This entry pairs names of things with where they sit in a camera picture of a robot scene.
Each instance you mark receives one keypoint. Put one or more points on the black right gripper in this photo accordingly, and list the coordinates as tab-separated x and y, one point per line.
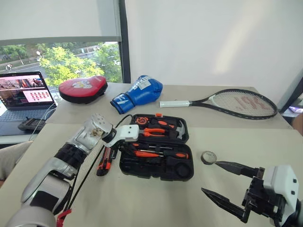
259	199

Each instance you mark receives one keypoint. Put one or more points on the open laptop computer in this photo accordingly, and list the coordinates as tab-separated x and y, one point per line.
22	99

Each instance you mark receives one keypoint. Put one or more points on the blue boxing glove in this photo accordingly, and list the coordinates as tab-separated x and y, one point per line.
138	93

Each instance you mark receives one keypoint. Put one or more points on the black handheld controller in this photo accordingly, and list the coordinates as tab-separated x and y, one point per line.
30	124

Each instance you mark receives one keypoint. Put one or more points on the orange black utility knife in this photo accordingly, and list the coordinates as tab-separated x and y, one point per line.
104	163

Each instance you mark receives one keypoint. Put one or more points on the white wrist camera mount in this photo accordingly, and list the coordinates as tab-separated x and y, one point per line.
129	133
281	184

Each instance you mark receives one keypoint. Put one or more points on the red black punching pad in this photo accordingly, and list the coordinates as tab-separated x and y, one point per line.
82	88

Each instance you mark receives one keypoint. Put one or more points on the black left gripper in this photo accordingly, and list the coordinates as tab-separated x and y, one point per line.
121	146

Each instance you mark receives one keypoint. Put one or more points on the orange black tape measure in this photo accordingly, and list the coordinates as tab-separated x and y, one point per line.
141	120

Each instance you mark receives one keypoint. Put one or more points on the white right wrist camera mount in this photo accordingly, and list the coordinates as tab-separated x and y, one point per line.
281	184

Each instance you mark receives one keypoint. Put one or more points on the stubby orange black screwdriver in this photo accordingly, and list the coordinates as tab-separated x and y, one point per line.
181	155

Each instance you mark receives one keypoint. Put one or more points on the black tennis racket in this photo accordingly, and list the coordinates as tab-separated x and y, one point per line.
236	103

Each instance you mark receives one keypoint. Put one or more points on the person's beige trouser leg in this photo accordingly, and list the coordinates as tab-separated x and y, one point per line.
11	159

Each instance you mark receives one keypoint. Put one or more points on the short orange black screwdriver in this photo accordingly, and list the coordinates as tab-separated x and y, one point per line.
164	123

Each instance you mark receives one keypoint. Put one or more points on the dark window frame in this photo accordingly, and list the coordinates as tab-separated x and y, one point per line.
124	41

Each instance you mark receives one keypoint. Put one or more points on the thin precision screwdriver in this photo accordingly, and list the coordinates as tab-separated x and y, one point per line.
154	147

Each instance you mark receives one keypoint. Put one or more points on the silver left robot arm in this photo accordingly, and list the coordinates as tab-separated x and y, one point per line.
78	144

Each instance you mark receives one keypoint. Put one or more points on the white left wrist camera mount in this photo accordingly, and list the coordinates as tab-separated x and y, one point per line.
129	133

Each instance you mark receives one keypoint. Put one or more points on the white roller blind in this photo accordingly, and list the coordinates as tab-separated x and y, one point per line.
59	20

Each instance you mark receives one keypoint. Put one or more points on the black plastic tool case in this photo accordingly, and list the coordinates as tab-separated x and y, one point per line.
151	169

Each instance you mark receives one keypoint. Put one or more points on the black electrical tape roll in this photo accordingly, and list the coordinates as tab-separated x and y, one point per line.
208	156

